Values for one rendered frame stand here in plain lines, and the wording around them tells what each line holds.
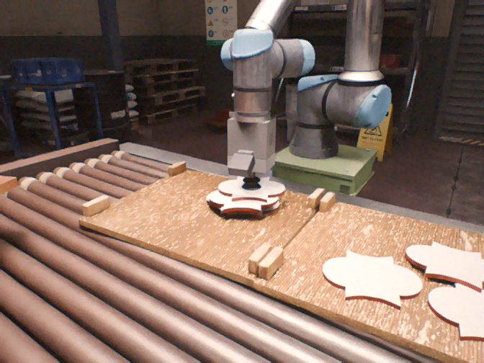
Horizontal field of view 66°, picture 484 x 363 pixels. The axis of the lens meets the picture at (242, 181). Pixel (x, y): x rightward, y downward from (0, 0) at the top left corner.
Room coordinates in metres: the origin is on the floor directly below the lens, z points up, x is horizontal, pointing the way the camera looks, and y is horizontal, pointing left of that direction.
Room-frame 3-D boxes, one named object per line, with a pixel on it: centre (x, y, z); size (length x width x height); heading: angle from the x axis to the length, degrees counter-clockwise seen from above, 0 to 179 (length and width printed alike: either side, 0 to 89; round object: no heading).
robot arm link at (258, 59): (0.74, -0.02, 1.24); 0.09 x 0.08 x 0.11; 132
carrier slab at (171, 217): (0.73, 0.07, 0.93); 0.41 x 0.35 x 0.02; 60
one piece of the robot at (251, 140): (0.72, -0.01, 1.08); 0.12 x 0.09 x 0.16; 159
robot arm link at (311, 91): (1.10, -0.22, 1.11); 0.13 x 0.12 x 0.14; 42
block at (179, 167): (0.94, 0.18, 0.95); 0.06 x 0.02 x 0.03; 150
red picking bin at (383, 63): (4.69, -1.76, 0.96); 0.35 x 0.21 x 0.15; 142
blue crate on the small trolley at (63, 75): (3.58, 1.80, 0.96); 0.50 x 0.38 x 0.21; 73
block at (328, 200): (0.73, -0.18, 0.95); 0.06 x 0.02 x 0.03; 149
